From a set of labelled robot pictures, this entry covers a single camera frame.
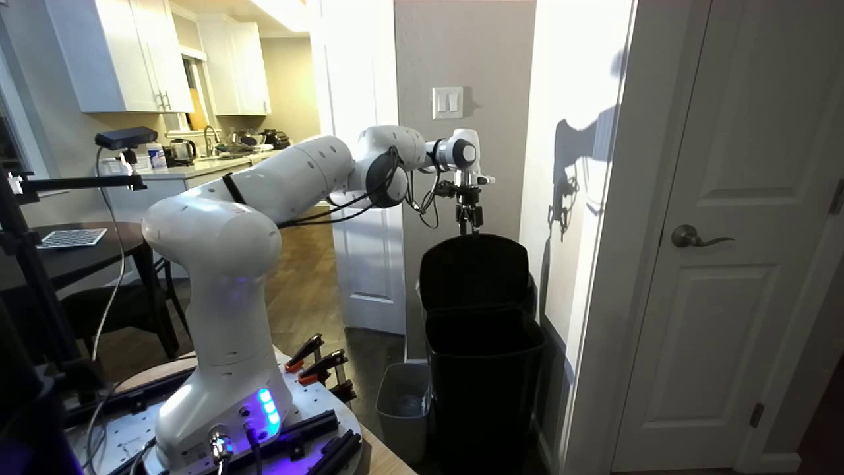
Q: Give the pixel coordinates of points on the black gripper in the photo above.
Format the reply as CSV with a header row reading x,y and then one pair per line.
x,y
469,191

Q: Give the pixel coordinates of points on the black bin lid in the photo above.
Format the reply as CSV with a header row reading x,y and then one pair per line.
x,y
475,274

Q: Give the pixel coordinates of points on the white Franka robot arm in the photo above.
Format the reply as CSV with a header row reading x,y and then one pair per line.
x,y
221,292

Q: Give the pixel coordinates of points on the black bin body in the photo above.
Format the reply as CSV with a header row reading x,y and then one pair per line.
x,y
485,398

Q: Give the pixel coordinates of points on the white panel door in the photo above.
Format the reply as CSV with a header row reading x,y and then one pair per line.
x,y
370,134

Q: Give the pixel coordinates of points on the small grey wastebasket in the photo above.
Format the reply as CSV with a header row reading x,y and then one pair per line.
x,y
403,414

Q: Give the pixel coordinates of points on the kitchen countertop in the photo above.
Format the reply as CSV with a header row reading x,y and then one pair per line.
x,y
213,164

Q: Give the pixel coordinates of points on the white door with metal lever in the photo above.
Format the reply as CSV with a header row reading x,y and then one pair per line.
x,y
729,308

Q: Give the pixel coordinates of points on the dark kettle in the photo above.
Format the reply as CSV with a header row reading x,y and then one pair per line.
x,y
180,152

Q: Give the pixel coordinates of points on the dark wooden table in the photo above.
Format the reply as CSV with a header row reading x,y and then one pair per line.
x,y
97,255

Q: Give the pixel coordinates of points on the grey tablet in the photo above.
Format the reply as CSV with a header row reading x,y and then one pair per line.
x,y
73,240

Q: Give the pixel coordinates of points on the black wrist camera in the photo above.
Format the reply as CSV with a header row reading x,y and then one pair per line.
x,y
444,189

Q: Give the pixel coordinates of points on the white light switch plate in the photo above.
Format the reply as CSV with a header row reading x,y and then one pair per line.
x,y
446,105

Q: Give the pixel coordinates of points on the black aluminium rail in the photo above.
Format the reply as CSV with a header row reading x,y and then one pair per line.
x,y
293,439
336,452

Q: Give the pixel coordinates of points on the white kitchen wall cabinet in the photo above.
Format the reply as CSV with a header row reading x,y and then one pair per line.
x,y
235,61
122,55

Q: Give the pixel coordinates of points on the black camera on stand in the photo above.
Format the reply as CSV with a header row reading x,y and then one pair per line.
x,y
126,139

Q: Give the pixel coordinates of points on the grey perforated base plate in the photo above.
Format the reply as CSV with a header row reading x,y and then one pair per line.
x,y
122,432

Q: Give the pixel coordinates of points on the black camera stand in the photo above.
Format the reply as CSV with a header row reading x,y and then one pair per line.
x,y
36,292

